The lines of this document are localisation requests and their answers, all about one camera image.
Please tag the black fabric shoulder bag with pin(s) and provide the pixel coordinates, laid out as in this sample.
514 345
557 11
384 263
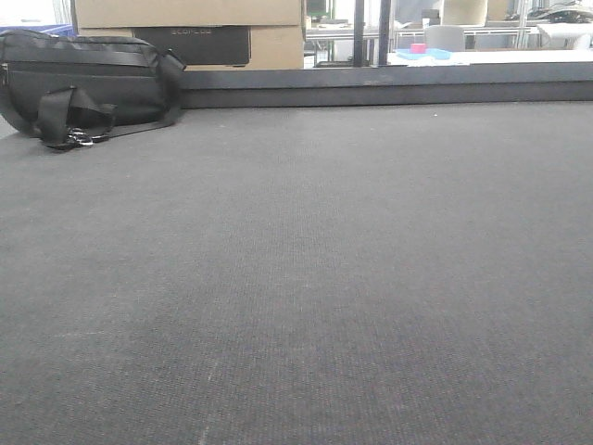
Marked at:
79 91

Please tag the pink block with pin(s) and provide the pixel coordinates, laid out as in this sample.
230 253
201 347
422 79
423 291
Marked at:
418 48

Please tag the lower cardboard box black print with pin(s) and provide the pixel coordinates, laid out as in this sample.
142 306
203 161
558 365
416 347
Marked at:
234 47

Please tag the shallow blue tray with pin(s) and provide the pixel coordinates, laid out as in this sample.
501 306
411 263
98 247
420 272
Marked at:
434 53

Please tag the white table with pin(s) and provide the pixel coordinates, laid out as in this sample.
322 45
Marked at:
497 57

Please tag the upper cardboard box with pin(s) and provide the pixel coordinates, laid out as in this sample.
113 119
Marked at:
94 14

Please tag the blue crate behind bag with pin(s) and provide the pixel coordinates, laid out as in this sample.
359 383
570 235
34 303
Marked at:
50 29

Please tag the left black vertical post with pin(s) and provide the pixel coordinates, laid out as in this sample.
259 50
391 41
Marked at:
359 51

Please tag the black vertical post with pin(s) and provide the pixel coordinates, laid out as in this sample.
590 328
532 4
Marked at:
359 51
385 23

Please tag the right black vertical post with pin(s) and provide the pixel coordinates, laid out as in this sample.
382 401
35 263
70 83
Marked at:
385 23

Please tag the dark conveyor side rail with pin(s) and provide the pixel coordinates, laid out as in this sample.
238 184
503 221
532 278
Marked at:
387 86

